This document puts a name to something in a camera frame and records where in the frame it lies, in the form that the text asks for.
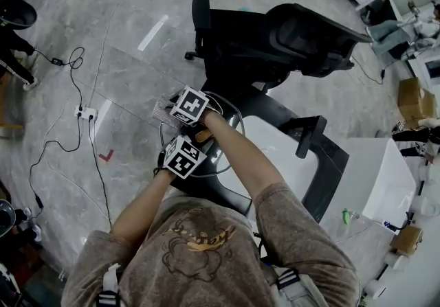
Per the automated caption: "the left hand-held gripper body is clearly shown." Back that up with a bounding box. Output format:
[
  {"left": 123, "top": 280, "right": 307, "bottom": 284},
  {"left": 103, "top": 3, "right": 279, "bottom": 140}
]
[{"left": 157, "top": 136, "right": 208, "bottom": 181}]

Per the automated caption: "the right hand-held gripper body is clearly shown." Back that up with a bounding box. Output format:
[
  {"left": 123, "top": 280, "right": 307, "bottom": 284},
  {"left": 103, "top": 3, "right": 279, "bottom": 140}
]
[{"left": 170, "top": 84, "right": 223, "bottom": 127}]

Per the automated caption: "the silver mesh scrubber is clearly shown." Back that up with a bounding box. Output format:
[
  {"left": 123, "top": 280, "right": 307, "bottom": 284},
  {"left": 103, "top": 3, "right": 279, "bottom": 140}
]
[{"left": 152, "top": 97, "right": 178, "bottom": 126}]

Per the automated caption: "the person's left forearm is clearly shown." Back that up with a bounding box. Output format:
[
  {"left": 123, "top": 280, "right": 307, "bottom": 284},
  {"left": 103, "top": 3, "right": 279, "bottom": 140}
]
[{"left": 109, "top": 168, "right": 177, "bottom": 242}]

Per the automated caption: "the person's right forearm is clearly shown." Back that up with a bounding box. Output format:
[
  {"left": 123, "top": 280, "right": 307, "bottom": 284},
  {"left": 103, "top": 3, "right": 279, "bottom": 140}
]
[{"left": 200, "top": 112, "right": 287, "bottom": 204}]

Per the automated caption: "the white floor tape strip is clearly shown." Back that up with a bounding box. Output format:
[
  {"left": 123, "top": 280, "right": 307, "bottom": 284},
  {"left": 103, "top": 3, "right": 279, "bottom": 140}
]
[{"left": 137, "top": 14, "right": 170, "bottom": 52}]

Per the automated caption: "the black office chair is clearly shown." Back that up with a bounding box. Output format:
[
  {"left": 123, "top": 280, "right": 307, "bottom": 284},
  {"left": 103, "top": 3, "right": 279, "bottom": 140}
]
[{"left": 184, "top": 0, "right": 374, "bottom": 94}]

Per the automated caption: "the brown printed t-shirt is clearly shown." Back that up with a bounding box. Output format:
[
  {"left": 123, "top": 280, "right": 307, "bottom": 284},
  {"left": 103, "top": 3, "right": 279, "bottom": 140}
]
[{"left": 61, "top": 181, "right": 362, "bottom": 307}]

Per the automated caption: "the white power strip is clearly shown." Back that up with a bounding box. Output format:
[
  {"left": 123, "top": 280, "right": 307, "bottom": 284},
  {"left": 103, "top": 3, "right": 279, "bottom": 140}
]
[{"left": 74, "top": 104, "right": 99, "bottom": 121}]

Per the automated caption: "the black round seat shell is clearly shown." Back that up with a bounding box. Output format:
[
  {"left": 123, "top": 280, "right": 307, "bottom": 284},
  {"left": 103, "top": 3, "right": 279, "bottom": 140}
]
[{"left": 0, "top": 0, "right": 38, "bottom": 31}]

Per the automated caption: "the large cardboard box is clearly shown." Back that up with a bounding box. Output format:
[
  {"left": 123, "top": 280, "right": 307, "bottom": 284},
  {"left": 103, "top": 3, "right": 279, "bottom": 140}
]
[{"left": 397, "top": 76, "right": 439, "bottom": 122}]

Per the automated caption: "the small cardboard box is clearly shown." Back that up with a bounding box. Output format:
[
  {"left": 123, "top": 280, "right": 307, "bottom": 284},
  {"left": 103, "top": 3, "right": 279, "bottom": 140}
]
[{"left": 390, "top": 225, "right": 424, "bottom": 255}]

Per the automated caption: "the long black cable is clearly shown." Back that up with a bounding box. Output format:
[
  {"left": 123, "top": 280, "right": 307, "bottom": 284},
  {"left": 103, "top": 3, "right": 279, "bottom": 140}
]
[{"left": 87, "top": 116, "right": 114, "bottom": 229}]

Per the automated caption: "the black looped cable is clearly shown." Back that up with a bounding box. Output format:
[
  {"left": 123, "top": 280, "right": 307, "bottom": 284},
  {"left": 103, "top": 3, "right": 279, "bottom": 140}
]
[{"left": 33, "top": 46, "right": 86, "bottom": 111}]

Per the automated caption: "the white black harness strap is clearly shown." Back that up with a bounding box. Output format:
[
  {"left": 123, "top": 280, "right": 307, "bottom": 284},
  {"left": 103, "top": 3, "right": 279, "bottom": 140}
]
[
  {"left": 97, "top": 263, "right": 122, "bottom": 307},
  {"left": 274, "top": 268, "right": 300, "bottom": 293}
]

